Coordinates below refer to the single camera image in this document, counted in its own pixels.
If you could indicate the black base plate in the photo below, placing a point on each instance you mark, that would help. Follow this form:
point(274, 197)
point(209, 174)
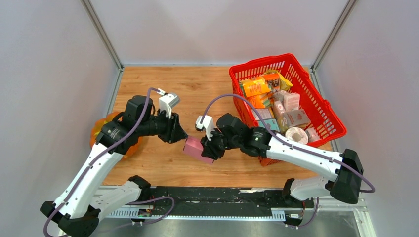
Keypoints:
point(218, 202)

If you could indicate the pink small box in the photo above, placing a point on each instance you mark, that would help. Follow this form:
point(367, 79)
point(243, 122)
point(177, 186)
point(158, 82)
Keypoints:
point(291, 101)

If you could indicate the orange snack box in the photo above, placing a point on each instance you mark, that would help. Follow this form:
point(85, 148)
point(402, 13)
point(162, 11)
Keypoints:
point(254, 86)

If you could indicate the pink white carton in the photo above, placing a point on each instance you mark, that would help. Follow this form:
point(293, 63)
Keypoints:
point(296, 118)

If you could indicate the teal box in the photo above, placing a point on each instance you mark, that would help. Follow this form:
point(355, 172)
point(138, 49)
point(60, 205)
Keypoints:
point(269, 123)

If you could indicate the aluminium frame rail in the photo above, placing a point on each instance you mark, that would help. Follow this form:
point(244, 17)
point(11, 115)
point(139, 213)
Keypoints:
point(327, 205)

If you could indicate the orange pumpkin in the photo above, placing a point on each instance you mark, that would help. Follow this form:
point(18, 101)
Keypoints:
point(97, 127)

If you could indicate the white tape roll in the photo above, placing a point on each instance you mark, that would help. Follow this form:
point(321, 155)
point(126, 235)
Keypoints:
point(297, 134)

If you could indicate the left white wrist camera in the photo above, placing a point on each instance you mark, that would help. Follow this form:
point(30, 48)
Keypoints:
point(167, 102)

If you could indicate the yellow snack bag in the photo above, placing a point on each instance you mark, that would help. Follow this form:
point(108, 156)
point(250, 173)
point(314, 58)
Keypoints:
point(276, 81)

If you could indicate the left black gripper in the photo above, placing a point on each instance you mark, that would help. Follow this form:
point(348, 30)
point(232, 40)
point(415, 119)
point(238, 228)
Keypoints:
point(174, 132)

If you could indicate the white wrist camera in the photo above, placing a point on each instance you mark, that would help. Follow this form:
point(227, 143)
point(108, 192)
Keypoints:
point(167, 102)
point(206, 124)

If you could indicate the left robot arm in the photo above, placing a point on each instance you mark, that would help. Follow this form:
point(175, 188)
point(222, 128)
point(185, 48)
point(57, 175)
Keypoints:
point(77, 211)

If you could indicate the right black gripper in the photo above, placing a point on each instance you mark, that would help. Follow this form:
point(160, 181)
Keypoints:
point(209, 149)

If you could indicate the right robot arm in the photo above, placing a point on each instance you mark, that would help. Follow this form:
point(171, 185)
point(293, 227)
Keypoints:
point(339, 174)

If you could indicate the pink paper box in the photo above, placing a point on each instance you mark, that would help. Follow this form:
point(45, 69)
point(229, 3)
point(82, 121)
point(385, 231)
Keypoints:
point(194, 148)

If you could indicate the red plastic basket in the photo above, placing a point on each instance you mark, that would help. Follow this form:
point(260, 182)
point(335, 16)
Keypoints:
point(322, 117)

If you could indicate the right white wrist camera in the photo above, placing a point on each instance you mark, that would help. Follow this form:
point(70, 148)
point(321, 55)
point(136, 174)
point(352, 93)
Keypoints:
point(206, 124)

